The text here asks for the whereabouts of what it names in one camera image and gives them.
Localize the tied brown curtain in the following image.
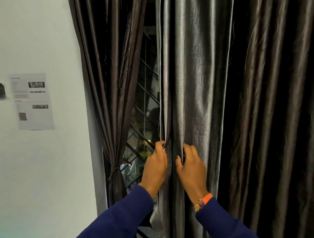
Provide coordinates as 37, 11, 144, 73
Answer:
68, 0, 147, 206

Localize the person's right forearm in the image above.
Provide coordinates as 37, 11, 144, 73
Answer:
195, 197, 258, 238

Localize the person's right hand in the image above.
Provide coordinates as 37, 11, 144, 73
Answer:
175, 143, 209, 204

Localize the shiny grey curtain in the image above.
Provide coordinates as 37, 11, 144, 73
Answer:
150, 0, 314, 238

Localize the person's left hand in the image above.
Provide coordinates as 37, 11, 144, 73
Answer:
138, 140, 168, 199

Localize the person's left forearm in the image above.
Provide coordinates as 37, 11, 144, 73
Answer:
77, 184, 154, 238

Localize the window with metal grille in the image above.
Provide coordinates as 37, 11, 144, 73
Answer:
120, 0, 162, 238

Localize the printed paper notice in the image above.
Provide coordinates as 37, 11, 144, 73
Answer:
10, 73, 55, 130

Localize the orange thread wristband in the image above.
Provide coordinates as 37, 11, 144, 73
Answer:
194, 193, 213, 212

